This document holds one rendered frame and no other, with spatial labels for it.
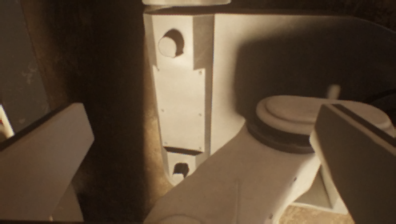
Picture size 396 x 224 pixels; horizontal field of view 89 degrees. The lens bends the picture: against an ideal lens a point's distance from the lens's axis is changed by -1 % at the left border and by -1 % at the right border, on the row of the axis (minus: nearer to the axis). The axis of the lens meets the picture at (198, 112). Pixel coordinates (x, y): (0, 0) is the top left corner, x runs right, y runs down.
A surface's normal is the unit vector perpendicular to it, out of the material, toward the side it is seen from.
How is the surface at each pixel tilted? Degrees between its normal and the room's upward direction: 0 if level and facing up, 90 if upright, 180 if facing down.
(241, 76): 0
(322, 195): 90
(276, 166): 90
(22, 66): 90
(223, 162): 90
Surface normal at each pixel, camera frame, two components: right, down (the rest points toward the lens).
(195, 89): -0.22, 0.51
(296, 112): 0.00, -0.85
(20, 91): 0.97, 0.24
